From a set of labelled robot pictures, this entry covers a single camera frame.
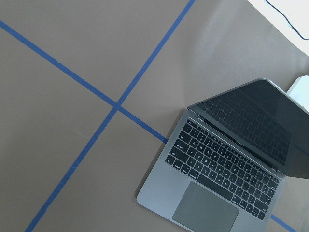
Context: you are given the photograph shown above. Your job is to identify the grey laptop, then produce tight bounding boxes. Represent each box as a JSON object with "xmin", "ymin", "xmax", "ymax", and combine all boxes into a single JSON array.
[{"xmin": 136, "ymin": 78, "xmax": 309, "ymax": 232}]

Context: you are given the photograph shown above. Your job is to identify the white desk lamp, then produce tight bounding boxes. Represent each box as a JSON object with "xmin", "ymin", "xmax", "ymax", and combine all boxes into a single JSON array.
[{"xmin": 287, "ymin": 75, "xmax": 309, "ymax": 111}]

